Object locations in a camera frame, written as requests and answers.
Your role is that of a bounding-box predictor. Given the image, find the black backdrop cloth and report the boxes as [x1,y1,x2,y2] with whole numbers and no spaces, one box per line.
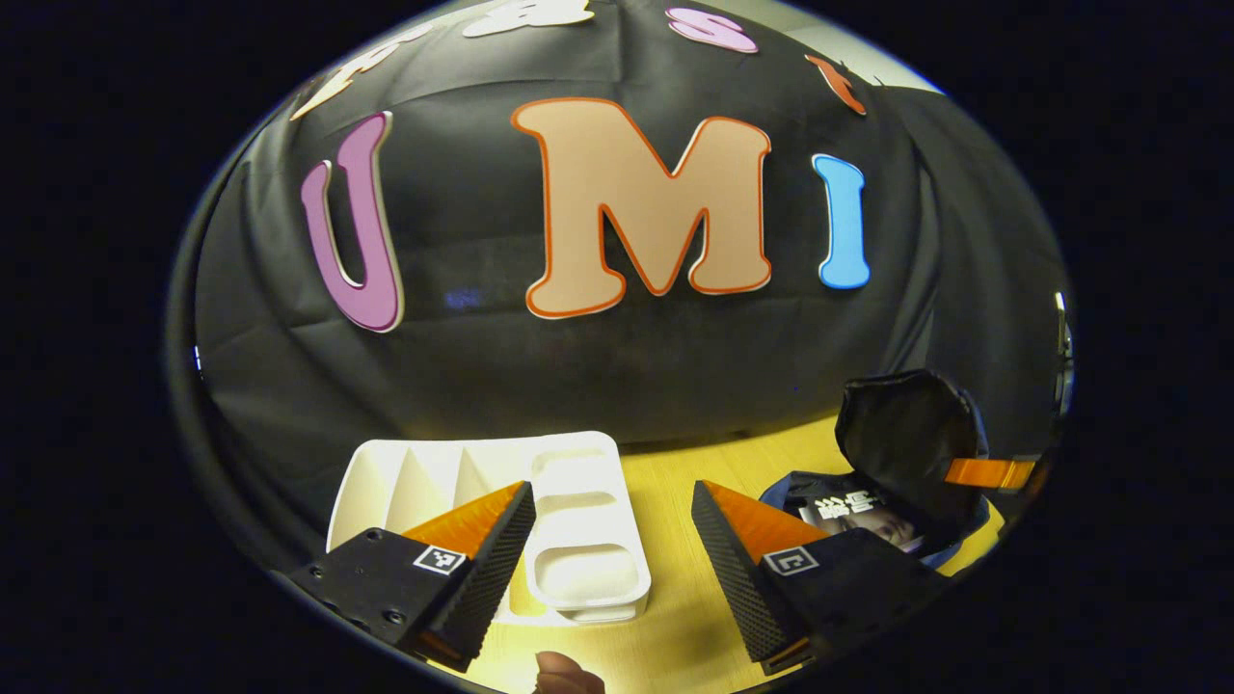
[169,0,1071,579]

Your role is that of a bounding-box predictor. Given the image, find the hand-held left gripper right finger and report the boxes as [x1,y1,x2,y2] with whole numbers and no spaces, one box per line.
[690,479,952,676]

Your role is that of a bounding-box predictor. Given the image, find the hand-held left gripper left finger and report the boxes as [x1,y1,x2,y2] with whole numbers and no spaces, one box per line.
[284,480,538,674]

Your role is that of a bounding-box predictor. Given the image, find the blue schoolbag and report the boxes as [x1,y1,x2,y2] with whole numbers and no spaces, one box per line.
[759,369,1004,570]

